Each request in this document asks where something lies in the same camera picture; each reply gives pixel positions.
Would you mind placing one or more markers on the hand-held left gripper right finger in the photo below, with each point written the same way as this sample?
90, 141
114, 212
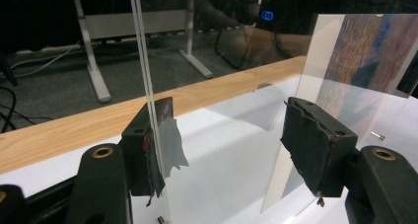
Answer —
317, 151

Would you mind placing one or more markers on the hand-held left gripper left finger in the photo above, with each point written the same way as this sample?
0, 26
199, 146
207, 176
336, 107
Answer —
139, 158

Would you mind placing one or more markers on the clear acrylic panel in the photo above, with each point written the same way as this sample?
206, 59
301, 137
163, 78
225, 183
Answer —
148, 69
371, 112

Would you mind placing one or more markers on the small silver screw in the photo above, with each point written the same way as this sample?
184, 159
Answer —
161, 220
378, 135

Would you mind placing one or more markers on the white desk frame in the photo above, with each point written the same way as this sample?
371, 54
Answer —
95, 72

